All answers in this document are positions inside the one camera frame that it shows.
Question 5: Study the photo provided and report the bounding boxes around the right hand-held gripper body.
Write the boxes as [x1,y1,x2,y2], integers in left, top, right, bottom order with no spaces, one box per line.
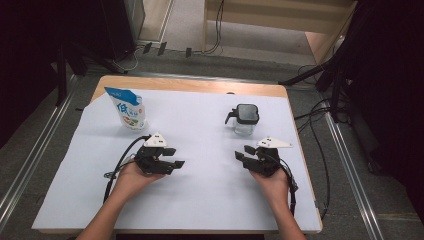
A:
[246,136,294,178]

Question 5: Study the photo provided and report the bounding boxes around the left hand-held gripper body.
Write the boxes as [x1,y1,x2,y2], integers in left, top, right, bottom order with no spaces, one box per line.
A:
[134,131,175,176]

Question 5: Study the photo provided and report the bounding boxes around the glass jar with black lid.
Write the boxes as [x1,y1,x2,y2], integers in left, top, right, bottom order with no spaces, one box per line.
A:
[224,103,260,137]

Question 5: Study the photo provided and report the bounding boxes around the white and blue pouch bag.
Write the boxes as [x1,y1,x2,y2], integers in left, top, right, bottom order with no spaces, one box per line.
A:
[104,86,148,132]

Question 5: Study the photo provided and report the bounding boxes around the person's right hand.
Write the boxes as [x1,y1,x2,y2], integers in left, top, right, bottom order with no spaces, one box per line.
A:
[250,168,290,204]

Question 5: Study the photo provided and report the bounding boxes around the person's left hand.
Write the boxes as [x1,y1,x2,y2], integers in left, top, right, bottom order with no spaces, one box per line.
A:
[114,162,166,201]

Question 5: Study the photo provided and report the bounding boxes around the white paper sheet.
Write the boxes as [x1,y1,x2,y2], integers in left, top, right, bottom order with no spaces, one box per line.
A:
[31,87,323,233]

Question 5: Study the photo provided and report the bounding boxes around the black stand with legs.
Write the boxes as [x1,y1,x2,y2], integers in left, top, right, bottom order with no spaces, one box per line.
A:
[53,38,129,108]
[278,49,356,124]

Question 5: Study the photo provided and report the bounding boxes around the light wooden shelf unit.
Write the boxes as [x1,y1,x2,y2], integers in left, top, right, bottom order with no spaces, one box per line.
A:
[201,0,358,65]

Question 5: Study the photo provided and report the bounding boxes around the dark cabinet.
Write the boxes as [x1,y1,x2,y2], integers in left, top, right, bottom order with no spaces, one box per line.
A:
[99,0,146,62]

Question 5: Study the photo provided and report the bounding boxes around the black curtain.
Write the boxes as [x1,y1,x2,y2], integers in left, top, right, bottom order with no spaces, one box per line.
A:
[339,0,424,224]
[0,0,104,149]

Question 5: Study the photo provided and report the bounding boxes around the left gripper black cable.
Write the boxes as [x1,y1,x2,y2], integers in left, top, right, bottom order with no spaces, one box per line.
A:
[103,134,152,204]

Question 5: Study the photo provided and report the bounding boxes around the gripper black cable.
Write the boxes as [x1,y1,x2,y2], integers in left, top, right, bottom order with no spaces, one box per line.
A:
[263,151,300,216]
[103,134,152,204]

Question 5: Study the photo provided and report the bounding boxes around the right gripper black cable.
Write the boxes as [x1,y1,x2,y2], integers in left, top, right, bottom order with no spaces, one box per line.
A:
[263,151,300,216]

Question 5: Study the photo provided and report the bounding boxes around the black floor cables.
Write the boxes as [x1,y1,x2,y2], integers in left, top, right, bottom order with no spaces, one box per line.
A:
[293,64,334,221]

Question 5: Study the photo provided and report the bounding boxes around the metal floor rail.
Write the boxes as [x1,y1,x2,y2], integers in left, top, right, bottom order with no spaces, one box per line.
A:
[0,74,80,232]
[321,93,385,240]

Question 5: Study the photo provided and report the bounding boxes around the white floor cable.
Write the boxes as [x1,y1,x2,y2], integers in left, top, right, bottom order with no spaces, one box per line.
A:
[111,45,145,73]

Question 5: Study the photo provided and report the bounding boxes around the hanging black cable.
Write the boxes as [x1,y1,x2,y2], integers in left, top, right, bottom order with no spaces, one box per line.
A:
[202,0,225,55]

